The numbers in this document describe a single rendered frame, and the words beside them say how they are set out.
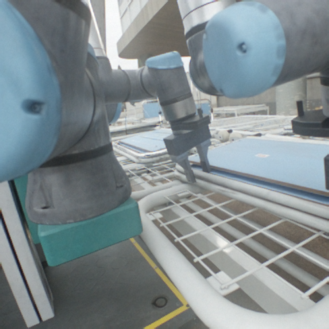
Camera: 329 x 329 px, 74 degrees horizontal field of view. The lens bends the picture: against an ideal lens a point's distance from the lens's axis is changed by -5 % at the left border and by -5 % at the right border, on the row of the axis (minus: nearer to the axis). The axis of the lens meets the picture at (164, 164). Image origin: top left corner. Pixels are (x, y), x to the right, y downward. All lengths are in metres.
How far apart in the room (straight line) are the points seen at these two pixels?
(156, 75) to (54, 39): 0.41
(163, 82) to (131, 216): 0.34
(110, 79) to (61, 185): 0.33
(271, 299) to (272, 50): 0.36
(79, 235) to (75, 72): 0.24
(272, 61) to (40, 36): 0.19
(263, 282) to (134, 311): 0.30
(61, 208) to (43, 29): 0.25
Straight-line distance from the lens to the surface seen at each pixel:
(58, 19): 0.22
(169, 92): 0.59
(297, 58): 0.26
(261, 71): 0.24
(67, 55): 0.22
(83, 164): 0.37
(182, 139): 0.62
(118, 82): 0.62
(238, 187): 0.58
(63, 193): 0.37
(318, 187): 0.55
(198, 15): 0.38
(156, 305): 0.59
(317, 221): 0.48
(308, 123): 0.38
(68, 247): 0.39
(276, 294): 0.43
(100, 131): 0.39
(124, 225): 0.39
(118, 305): 0.62
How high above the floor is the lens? 0.75
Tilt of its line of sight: 14 degrees down
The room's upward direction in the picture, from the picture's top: 8 degrees counter-clockwise
